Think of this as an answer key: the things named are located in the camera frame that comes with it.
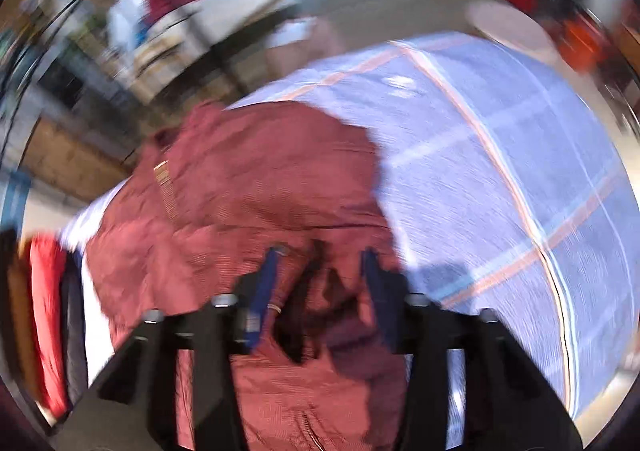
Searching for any blue plaid bed sheet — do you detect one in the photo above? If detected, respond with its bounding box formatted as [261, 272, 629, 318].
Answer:
[60, 31, 640, 451]

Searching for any black quilted jacket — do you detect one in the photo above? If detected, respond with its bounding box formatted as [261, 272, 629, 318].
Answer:
[61, 258, 90, 399]

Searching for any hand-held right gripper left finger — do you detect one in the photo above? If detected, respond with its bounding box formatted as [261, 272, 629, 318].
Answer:
[60, 245, 291, 451]

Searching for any orange box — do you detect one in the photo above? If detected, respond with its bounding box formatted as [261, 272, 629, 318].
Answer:
[556, 12, 612, 72]

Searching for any brown paper bag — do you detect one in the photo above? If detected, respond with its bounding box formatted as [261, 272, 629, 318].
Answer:
[265, 16, 352, 78]

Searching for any maroon checked puffer jacket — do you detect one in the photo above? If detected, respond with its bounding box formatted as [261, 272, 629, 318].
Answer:
[82, 101, 416, 451]

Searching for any red puffer jacket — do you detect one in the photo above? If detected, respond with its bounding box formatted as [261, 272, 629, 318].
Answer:
[27, 233, 71, 419]

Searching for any brown jacket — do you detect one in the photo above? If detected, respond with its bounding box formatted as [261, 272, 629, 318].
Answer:
[6, 251, 45, 404]

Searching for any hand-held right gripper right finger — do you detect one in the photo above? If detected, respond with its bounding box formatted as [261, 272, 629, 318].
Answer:
[361, 247, 583, 451]

